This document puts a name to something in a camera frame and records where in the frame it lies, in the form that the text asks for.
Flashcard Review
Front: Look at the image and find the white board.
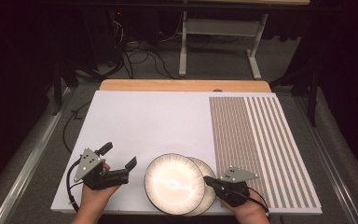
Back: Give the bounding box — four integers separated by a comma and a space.
49, 90, 324, 217

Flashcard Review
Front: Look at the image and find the person's left hand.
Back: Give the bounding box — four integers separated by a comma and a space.
79, 159, 121, 209

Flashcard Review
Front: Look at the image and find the aluminium rail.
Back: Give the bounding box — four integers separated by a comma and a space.
0, 87, 76, 224
293, 95, 358, 224

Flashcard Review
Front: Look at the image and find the left hand-held gripper black cable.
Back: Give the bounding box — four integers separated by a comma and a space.
65, 160, 87, 215

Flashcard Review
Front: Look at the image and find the white plate with black rim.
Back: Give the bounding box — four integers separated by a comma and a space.
185, 156, 218, 217
144, 152, 206, 217

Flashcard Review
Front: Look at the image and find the black metal stand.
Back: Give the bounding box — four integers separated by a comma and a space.
51, 60, 64, 117
269, 62, 322, 128

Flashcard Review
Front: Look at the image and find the right hand-held gripper black cable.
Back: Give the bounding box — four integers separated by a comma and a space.
229, 186, 270, 214

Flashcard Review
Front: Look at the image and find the black computer tower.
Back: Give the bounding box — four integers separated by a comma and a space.
83, 7, 126, 69

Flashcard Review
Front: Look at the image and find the person's right hand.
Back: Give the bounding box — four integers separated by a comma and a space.
219, 189, 269, 219

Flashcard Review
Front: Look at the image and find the hand-held gripper black cable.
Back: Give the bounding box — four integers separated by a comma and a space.
65, 160, 87, 215
229, 186, 270, 214

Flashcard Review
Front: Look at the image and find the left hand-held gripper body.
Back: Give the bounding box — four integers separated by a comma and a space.
74, 147, 131, 191

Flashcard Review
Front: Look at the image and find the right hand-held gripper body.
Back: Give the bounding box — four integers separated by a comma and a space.
213, 166, 259, 208

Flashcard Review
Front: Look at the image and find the white metal desk frame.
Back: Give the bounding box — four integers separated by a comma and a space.
178, 11, 269, 80

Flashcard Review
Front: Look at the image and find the striped grey placemat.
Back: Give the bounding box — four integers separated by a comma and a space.
208, 95, 320, 209

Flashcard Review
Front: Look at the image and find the black floor cable bundle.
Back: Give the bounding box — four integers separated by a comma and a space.
106, 18, 181, 80

